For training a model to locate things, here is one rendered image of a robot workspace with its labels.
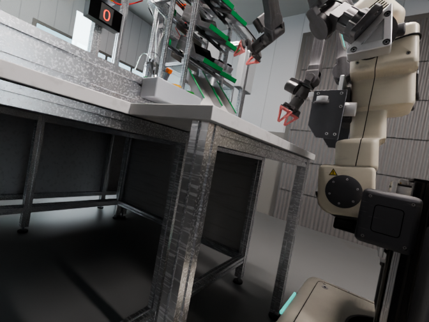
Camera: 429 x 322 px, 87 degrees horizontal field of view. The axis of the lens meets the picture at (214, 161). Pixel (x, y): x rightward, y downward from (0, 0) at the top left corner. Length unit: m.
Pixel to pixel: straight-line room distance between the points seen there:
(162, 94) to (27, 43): 0.31
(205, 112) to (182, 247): 0.28
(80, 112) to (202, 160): 0.30
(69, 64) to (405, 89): 0.92
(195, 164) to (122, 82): 0.36
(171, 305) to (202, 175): 0.28
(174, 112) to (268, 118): 3.41
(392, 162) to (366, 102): 2.56
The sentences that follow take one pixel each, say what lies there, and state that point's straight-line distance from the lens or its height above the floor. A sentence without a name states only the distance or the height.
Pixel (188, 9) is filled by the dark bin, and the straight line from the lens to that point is 1.45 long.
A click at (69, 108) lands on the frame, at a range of 0.59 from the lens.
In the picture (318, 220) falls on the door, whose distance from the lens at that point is 3.51.
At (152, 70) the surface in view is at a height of 1.34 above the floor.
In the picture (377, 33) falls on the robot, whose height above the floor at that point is 1.15.
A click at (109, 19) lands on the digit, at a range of 1.07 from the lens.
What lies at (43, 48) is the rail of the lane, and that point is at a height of 0.92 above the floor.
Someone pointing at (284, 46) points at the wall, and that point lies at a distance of 4.23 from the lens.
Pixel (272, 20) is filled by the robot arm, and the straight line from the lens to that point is 1.12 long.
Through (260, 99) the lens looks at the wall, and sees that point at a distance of 4.02.
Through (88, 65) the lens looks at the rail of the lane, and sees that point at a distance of 0.69.
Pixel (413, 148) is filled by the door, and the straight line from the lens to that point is 3.46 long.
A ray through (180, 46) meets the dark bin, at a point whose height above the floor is 1.30.
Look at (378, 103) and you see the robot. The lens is 0.90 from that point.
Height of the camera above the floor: 0.77
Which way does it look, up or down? 1 degrees down
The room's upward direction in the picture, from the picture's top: 10 degrees clockwise
